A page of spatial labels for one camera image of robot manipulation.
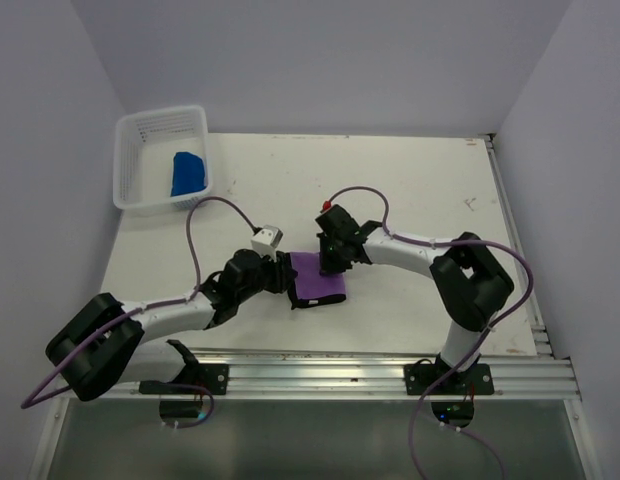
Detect purple towel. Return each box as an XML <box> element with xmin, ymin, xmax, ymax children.
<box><xmin>288</xmin><ymin>252</ymin><xmax>347</xmax><ymax>309</ymax></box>

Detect blue towel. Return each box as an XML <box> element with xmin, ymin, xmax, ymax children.
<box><xmin>171</xmin><ymin>152</ymin><xmax>208</xmax><ymax>197</ymax></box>

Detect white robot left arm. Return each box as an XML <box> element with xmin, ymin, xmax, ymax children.
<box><xmin>45</xmin><ymin>249</ymin><xmax>297</xmax><ymax>401</ymax></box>

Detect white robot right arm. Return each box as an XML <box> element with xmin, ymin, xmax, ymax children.
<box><xmin>316</xmin><ymin>205</ymin><xmax>514</xmax><ymax>393</ymax></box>

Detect white plastic basket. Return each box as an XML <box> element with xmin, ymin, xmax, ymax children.
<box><xmin>112</xmin><ymin>105</ymin><xmax>214</xmax><ymax>215</ymax></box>

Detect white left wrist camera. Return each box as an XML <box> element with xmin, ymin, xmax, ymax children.
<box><xmin>251</xmin><ymin>225</ymin><xmax>283</xmax><ymax>262</ymax></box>

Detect aluminium mounting rail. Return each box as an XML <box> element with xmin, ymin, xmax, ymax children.
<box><xmin>54</xmin><ymin>349</ymin><xmax>576</xmax><ymax>401</ymax></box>

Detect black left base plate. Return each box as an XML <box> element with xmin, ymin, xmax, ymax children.
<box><xmin>139</xmin><ymin>363</ymin><xmax>230</xmax><ymax>395</ymax></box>

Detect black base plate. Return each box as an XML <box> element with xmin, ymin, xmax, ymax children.
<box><xmin>139</xmin><ymin>363</ymin><xmax>230</xmax><ymax>395</ymax></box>
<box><xmin>403</xmin><ymin>361</ymin><xmax>495</xmax><ymax>396</ymax></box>

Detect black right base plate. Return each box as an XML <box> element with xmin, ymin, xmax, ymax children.
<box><xmin>403</xmin><ymin>361</ymin><xmax>495</xmax><ymax>396</ymax></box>

